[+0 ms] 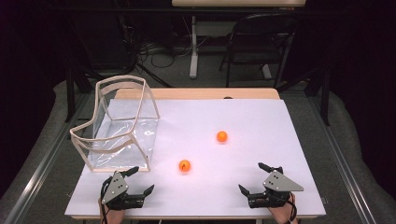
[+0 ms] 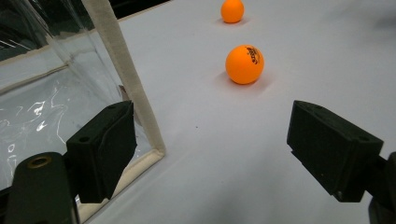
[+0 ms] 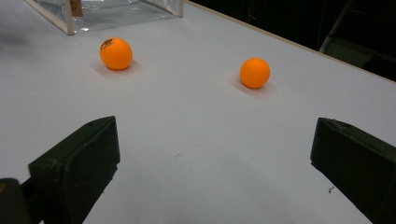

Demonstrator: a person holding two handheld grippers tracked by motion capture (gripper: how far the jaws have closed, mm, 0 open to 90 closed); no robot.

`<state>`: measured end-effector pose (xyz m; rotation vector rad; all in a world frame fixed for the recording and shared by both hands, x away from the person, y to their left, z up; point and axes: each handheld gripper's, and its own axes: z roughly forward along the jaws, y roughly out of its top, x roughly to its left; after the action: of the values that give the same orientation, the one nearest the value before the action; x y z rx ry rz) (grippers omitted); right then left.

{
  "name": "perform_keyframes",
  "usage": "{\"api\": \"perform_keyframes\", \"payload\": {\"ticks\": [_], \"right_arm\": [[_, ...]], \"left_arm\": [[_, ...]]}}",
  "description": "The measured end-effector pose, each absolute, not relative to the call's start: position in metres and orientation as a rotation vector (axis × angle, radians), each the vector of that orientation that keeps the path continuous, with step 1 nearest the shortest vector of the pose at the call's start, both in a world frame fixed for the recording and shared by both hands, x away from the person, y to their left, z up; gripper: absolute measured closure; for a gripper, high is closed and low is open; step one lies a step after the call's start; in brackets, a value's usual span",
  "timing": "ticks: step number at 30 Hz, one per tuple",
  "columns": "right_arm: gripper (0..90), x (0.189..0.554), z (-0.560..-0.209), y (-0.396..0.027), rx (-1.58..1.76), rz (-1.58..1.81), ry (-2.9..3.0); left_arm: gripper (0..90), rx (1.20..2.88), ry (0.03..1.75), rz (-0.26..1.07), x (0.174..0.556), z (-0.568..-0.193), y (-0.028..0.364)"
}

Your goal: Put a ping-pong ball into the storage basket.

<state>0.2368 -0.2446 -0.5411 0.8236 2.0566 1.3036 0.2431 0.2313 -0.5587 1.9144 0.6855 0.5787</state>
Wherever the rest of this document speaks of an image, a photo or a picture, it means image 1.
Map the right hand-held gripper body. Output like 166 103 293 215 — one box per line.
247 169 304 209

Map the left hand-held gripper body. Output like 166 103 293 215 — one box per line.
100 171 147 211

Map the clear plastic bag beige trim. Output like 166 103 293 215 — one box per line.
69 75 162 173

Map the orange ball with black mark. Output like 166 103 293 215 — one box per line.
178 159 191 173

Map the person's left hand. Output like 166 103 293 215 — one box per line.
98 199 126 224

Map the person's right hand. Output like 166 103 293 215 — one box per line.
267 192 299 224

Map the white table cover sheet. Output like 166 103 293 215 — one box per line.
64 98 327 217

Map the black tripod stand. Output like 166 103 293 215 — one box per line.
122 15 174 89

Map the light wooden table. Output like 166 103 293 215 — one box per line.
70 87 319 221

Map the black folding chair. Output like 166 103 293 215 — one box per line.
219 12 300 89

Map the white desk with metal legs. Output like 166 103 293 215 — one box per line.
171 0 307 80

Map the black horizontal bar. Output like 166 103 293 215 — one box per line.
55 7 344 15

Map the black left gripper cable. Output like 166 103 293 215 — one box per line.
99 176 114 224

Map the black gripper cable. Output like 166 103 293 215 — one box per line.
282 191 299 224
99 176 114 224

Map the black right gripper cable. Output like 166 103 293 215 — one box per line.
282 191 299 224

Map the aluminium floor rail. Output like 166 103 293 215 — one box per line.
3 92 92 224
306 91 378 224

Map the black stand post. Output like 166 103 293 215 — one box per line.
320 66 332 127
64 66 77 123

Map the bundle of floor cables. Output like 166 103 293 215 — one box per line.
136 34 194 69

